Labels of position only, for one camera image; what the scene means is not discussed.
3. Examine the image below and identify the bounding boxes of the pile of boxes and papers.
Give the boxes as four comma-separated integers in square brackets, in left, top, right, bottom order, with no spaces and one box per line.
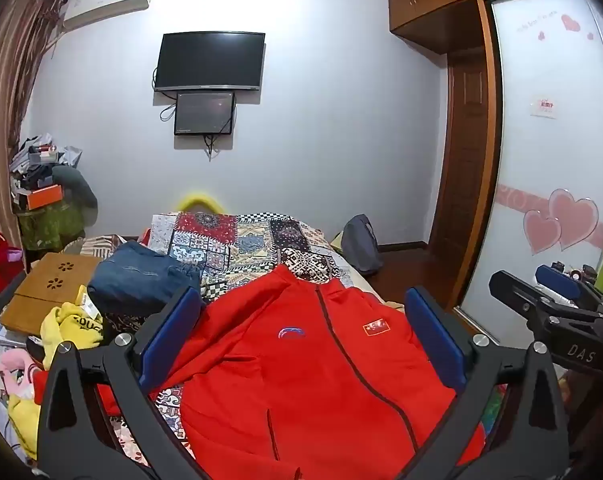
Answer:
[9,134,82,196]

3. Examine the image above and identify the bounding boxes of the grey backpack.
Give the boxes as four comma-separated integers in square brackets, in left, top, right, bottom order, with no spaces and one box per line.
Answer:
[340,214,383,276]

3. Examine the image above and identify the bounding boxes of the wooden overhead cabinet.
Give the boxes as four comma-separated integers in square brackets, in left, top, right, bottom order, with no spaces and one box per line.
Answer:
[387,0,572,53]

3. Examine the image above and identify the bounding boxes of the yellow curved frame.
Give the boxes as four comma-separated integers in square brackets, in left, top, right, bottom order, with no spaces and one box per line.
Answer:
[176,190,227,215]

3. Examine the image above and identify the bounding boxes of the red zip jacket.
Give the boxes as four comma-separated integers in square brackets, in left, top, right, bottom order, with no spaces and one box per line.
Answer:
[96,264,487,480]

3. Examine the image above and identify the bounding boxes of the white air conditioner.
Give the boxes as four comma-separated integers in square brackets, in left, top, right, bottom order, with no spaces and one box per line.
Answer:
[62,0,157,31]

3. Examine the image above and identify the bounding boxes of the plain yellow garment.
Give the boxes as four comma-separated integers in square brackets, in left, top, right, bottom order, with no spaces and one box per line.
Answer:
[6,390,42,461]

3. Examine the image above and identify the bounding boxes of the black wall television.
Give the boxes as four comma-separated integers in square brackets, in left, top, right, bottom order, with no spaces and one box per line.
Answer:
[153,32,266,93]

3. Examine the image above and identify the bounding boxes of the dark grey garment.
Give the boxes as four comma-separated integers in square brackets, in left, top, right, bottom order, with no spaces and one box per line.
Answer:
[52,165,98,221]

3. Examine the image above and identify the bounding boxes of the folded blue jeans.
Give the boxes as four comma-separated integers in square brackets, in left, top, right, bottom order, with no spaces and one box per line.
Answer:
[88,241,202,318]

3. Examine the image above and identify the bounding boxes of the wooden folding lap table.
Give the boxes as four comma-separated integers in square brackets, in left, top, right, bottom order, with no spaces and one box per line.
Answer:
[0,252,107,336]

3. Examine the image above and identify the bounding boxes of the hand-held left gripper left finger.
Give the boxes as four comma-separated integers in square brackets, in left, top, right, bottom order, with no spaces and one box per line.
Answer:
[34,286,206,480]

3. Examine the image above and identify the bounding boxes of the white paper label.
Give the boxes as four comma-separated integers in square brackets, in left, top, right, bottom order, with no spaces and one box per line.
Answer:
[530,95,557,118]

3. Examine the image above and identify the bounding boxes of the small black monitor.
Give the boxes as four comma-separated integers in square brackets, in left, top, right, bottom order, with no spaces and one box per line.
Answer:
[174,91,235,136]

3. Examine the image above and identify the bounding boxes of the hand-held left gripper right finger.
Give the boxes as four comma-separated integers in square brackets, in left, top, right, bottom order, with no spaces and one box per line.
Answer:
[404,286,569,480]

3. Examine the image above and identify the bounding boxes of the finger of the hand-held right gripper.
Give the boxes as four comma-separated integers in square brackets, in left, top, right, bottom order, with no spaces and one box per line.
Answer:
[535,264,602,308]
[489,270,602,323]

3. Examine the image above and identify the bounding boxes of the brown striped curtain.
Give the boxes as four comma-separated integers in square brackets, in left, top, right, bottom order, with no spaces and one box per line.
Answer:
[0,0,65,261]

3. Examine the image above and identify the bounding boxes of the orange box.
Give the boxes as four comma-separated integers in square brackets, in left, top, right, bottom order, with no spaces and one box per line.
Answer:
[26,185,65,210]

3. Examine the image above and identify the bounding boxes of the patchwork printed blanket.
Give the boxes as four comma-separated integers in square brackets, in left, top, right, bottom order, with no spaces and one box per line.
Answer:
[76,210,507,466]

